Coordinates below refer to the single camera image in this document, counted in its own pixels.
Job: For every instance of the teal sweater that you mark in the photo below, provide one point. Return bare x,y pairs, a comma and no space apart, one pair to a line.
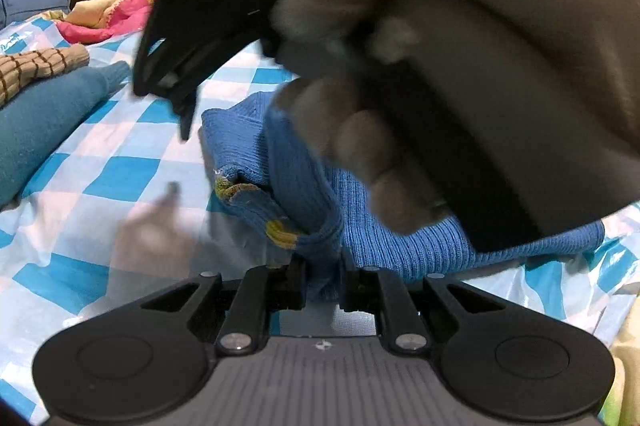
45,121

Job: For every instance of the blue striped knit sweater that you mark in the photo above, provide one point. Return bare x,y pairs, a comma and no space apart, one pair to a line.
310,186

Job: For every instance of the brown checked sweater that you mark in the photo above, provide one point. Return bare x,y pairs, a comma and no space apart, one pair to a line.
35,66

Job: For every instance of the pink floral blanket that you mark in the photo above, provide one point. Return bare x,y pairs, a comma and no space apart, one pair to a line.
110,13

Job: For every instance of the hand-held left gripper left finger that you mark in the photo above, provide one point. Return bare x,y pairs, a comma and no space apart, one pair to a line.
295,283

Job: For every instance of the cream blanket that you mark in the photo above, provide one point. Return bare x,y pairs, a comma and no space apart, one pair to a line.
625,381

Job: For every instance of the blue pillow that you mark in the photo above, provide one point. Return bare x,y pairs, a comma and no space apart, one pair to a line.
30,1

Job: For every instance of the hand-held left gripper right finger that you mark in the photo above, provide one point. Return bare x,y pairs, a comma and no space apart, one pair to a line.
347,283

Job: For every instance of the blue white checked plastic sheet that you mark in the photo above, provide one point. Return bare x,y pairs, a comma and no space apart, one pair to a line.
125,176

